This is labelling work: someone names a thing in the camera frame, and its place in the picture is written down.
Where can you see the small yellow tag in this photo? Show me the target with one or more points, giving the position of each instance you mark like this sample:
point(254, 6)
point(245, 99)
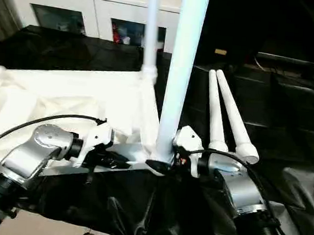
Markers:
point(221, 52)

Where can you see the dark low shelf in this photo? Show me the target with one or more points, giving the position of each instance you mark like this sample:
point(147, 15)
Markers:
point(297, 61)

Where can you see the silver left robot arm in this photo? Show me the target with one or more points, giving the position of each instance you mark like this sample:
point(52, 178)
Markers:
point(31, 156)

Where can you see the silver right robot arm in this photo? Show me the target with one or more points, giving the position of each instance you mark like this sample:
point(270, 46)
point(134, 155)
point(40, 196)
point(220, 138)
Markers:
point(243, 195)

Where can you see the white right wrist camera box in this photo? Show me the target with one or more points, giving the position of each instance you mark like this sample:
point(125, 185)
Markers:
point(188, 144)

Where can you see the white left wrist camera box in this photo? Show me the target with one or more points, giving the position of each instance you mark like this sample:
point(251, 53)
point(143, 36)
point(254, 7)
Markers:
point(95, 140)

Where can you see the white plastic table leg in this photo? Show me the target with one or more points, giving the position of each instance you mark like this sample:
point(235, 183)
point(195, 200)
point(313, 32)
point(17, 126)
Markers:
point(216, 108)
point(151, 30)
point(183, 59)
point(236, 118)

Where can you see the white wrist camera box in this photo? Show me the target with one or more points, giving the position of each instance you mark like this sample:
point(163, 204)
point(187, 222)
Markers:
point(188, 144)
point(95, 140)

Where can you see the white plastic table top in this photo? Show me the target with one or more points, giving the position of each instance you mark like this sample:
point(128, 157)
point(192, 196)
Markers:
point(66, 99)

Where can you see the white cabinet with glass doors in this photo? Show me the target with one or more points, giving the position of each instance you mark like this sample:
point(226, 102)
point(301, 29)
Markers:
point(84, 5)

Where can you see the black work mat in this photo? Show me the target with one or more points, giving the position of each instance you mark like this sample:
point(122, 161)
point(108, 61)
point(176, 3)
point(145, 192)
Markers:
point(286, 138)

